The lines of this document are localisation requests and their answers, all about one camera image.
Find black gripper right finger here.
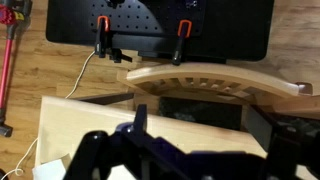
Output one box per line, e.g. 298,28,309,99
263,113,320,180

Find orange handled black clamp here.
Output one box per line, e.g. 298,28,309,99
94,15,134,64
171,19,193,66

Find red stick vacuum cleaner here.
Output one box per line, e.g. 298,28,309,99
0,0,34,138

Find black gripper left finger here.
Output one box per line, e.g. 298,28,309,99
63,130,112,180

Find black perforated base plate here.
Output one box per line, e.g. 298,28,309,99
45,0,275,63

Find white paper sheet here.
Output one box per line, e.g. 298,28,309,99
32,159,68,180

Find wooden chair with dark seat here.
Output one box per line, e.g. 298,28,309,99
116,62,314,132

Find white floor cable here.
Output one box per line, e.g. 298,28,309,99
0,49,98,180

